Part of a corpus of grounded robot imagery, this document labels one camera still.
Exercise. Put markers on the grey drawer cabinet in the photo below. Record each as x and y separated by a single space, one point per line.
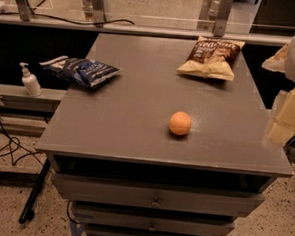
121 131

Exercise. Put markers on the blue chip bag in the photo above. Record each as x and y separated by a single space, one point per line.
86 73

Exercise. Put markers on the white pump soap bottle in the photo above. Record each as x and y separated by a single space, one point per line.
30 81

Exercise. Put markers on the middle grey drawer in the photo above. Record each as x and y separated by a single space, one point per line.
153 220

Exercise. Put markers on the orange fruit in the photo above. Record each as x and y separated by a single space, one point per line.
180 123

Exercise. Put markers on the brown chip bag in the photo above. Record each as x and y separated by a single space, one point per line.
212 58

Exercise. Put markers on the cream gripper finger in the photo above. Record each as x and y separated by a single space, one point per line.
276 63
281 127

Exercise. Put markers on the metal railing frame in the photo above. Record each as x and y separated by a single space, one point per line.
227 19

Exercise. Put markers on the black metal table leg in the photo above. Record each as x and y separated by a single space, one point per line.
27 214

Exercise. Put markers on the top grey drawer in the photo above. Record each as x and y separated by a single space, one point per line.
159 196

